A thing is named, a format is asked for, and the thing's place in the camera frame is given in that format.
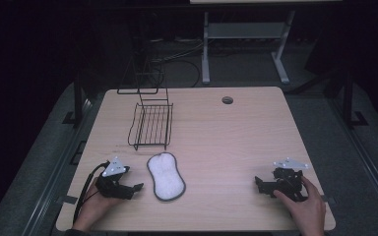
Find black metal post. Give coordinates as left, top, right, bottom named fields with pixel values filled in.
left=62, top=70, right=87, bottom=127
left=343, top=67, right=369, bottom=128

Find black floor cables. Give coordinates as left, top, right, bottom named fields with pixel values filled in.
left=151, top=38, right=208, bottom=88

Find white sponge with grey edge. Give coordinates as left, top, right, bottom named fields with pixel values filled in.
left=146, top=151, right=187, bottom=203

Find black wire rack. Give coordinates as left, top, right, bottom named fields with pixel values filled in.
left=116, top=53, right=174, bottom=151

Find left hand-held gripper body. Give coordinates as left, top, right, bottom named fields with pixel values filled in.
left=94, top=156, right=135, bottom=201

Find black cable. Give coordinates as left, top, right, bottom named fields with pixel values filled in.
left=73, top=160, right=111, bottom=225

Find person's right hand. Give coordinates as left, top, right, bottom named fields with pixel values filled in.
left=273, top=175, right=327, bottom=236

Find person's left hand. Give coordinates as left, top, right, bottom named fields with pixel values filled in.
left=72, top=176, right=123, bottom=233

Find grey metal stand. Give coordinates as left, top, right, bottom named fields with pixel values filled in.
left=201, top=10, right=296, bottom=86

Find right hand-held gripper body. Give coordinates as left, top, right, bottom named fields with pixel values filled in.
left=261, top=157, right=310, bottom=203

